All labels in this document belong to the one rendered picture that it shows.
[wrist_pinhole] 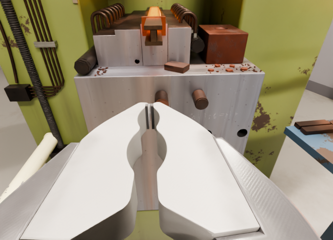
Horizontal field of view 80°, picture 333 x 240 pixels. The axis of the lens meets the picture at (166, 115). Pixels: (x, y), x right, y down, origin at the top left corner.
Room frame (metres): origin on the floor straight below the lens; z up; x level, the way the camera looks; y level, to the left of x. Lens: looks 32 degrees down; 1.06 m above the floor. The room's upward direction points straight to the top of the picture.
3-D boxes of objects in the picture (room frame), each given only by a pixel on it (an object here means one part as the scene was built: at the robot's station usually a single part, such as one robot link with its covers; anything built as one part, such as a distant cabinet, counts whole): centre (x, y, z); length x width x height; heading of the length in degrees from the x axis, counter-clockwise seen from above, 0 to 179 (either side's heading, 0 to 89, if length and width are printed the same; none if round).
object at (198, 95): (0.36, -0.07, 0.87); 0.04 x 0.03 x 0.03; 2
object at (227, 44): (0.50, -0.13, 0.95); 0.12 x 0.09 x 0.07; 2
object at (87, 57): (0.57, 0.17, 0.93); 0.40 x 0.03 x 0.03; 2
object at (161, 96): (0.35, 0.01, 0.87); 0.04 x 0.03 x 0.03; 2
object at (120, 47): (0.64, 0.06, 0.96); 0.42 x 0.20 x 0.09; 2
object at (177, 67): (0.41, -0.02, 0.92); 0.04 x 0.03 x 0.01; 59
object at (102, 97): (0.65, 0.00, 0.69); 0.56 x 0.38 x 0.45; 2
